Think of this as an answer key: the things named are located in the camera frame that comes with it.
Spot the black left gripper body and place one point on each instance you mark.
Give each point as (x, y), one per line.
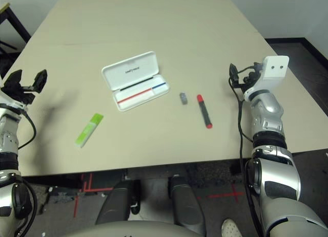
(18, 95)

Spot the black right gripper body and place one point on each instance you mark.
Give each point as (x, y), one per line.
(249, 79)

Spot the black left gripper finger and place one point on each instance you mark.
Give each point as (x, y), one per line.
(40, 79)
(13, 79)

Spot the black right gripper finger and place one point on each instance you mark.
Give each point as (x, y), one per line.
(233, 73)

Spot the red and black marker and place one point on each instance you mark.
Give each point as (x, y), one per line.
(204, 111)

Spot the green eraser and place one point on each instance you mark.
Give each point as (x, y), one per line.
(89, 129)

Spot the white plastic pencil case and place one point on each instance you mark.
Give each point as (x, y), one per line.
(133, 68)

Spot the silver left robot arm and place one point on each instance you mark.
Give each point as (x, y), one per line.
(6, 139)

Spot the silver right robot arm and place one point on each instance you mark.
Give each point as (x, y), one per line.
(269, 111)

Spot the black tripod stand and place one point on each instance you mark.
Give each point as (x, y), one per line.
(7, 45)

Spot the black framed side table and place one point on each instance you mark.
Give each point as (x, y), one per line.
(20, 25)

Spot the dark grey right robot leg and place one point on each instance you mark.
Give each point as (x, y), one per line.
(184, 203)

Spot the dark grey robot leg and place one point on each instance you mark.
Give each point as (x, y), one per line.
(184, 203)
(115, 203)

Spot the dark grey left robot leg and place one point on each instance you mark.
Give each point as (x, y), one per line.
(115, 203)

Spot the white perforated shoe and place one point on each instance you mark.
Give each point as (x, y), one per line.
(230, 228)

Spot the grey robot torso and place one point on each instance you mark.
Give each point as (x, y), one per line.
(128, 230)

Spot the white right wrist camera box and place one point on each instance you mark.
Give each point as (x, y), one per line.
(275, 68)

